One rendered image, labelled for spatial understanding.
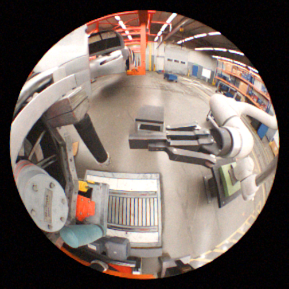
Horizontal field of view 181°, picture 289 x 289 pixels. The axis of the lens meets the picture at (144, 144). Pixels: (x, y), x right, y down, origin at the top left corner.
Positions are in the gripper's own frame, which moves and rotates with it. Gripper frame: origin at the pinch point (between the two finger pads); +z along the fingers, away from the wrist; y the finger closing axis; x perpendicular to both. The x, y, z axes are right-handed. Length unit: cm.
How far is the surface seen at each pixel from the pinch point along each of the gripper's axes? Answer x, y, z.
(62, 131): -2.1, 7.8, 32.5
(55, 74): 16.4, -0.9, 13.6
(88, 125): 5.1, -0.7, 10.5
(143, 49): 78, 344, 4
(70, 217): -20.9, -24.3, 32.7
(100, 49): 102, 315, 143
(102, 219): -68, -29, 36
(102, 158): -4.6, -1.4, 10.8
